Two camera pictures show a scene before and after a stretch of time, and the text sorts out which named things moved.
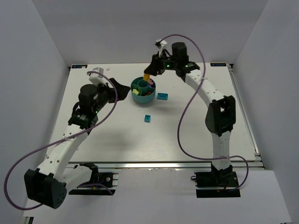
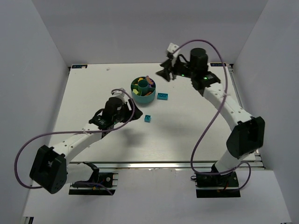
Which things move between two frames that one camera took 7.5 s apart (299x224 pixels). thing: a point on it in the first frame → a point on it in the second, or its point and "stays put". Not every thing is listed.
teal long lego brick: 161,96 stays put
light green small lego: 135,91 stays put
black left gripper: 112,91 → 129,111
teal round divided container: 143,91 stays put
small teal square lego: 147,118 stays put
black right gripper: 155,66 → 170,69
